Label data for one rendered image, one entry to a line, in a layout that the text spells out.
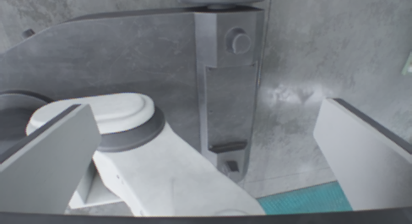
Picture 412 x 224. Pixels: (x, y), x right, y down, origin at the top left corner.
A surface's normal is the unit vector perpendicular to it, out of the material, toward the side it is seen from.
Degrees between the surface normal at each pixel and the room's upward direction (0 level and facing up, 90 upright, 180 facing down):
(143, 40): 0
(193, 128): 0
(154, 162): 90
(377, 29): 0
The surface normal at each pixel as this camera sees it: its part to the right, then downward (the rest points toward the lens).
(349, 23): 0.19, 0.50
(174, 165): -0.03, -0.86
